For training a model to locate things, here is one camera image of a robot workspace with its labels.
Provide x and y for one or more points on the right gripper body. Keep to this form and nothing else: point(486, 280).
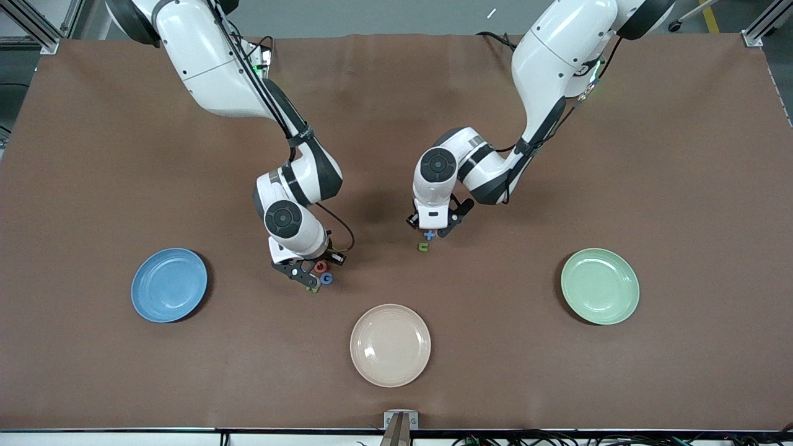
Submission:
point(324, 253)

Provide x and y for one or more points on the red foam letter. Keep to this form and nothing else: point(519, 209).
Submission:
point(321, 267)

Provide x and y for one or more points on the blue foam letter G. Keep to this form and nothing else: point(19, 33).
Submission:
point(327, 279)

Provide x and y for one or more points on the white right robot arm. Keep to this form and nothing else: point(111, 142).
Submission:
point(210, 68)

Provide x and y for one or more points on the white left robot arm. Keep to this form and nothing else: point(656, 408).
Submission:
point(557, 49)

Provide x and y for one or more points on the beige plate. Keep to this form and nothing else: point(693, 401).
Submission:
point(390, 345)

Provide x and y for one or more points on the blue plate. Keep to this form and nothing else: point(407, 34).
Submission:
point(169, 285)

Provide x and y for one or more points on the green plate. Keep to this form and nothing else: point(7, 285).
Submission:
point(600, 286)

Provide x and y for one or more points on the brown table mat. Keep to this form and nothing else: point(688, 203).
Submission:
point(378, 93)

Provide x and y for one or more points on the office chair caster leg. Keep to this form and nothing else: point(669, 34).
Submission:
point(674, 26)

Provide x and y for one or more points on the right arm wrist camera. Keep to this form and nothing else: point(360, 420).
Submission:
point(337, 257)

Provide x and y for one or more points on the metal camera mount pole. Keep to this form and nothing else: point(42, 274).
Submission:
point(399, 427)

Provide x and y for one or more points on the right arm base connector bracket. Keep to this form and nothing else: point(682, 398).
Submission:
point(263, 59)

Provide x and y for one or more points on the aluminium frame post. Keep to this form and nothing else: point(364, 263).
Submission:
point(768, 18)
point(46, 40)

